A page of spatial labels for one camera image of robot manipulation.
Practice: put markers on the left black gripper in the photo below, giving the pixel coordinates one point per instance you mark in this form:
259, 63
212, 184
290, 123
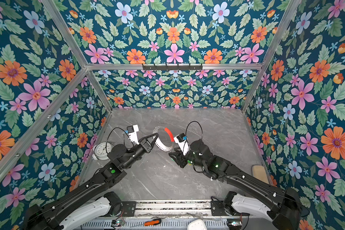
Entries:
145, 145

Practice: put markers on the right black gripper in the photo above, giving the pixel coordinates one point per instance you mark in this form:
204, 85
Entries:
179, 161

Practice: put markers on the metal keyring disc red grip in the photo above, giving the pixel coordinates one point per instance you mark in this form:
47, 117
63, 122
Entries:
163, 144

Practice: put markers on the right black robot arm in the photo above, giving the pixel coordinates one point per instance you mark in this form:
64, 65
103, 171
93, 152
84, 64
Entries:
219, 169

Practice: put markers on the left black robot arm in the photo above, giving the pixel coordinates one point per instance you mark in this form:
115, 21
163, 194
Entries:
91, 199

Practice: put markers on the white alarm clock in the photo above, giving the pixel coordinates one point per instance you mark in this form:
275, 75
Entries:
100, 151

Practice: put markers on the white device front edge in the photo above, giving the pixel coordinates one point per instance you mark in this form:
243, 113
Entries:
197, 225

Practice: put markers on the beige sponge block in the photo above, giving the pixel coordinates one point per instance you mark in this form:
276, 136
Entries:
259, 172

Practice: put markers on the right small circuit board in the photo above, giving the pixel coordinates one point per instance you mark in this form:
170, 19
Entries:
234, 224

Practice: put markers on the small circuit board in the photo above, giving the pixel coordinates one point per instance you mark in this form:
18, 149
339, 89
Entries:
117, 223
234, 224

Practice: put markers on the left small circuit board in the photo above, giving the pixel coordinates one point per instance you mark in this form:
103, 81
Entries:
117, 223

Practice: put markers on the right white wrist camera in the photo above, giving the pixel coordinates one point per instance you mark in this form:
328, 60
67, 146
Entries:
181, 140

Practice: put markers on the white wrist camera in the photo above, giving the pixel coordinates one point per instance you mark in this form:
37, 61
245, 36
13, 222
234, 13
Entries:
181, 140
132, 133

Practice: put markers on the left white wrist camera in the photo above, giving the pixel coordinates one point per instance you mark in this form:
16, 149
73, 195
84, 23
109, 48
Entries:
132, 133

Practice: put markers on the aluminium front rail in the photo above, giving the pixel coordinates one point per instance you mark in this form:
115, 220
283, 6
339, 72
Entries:
172, 205

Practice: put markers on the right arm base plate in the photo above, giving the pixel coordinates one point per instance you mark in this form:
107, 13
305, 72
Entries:
218, 208

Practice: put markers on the orange handled screwdriver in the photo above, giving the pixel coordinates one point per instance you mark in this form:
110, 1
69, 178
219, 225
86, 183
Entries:
153, 222

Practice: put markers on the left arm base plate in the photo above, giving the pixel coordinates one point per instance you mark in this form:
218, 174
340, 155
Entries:
123, 209

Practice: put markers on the black wall hook rack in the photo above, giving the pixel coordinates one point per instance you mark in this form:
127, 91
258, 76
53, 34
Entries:
172, 67

